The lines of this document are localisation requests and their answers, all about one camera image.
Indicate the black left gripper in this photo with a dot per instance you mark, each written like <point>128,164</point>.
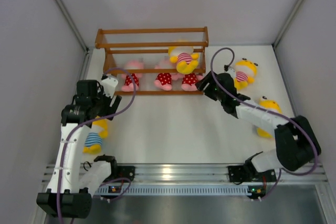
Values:
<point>112,108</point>

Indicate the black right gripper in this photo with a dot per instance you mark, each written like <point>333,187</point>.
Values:
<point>202,84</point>

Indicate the pink plush toy red dress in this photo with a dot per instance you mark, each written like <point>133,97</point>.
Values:
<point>189,82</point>

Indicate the pink plush toy polka dress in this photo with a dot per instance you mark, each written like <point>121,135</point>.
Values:
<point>164,80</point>

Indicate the yellow plush toy pink stripes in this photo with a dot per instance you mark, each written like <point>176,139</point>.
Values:
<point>246,72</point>

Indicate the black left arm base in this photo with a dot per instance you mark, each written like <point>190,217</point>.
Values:
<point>126,172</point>

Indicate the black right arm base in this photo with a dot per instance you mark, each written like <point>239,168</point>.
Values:
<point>239,174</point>

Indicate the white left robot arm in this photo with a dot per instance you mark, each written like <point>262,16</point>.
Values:
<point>67,195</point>

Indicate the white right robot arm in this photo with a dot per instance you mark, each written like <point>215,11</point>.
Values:
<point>295,141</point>

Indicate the pink plush toy on shelf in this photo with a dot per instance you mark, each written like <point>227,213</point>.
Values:
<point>132,81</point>

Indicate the yellow plush toy on shelf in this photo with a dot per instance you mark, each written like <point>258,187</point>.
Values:
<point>184,58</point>

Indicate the brown wooden two-tier shelf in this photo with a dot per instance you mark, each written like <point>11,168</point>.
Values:
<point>117,54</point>

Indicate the yellow plush toy blue stripes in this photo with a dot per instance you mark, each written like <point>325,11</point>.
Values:
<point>269,104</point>

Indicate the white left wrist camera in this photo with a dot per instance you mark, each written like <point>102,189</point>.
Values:
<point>109,84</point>

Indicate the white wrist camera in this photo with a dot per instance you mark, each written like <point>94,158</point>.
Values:
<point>230,70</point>
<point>109,84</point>

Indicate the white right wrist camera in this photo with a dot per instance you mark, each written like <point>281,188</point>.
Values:
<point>230,70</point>

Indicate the aluminium mounting rail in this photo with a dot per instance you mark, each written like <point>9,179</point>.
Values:
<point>211,173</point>

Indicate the grey slotted cable duct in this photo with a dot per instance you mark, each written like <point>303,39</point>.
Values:
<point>178,190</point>

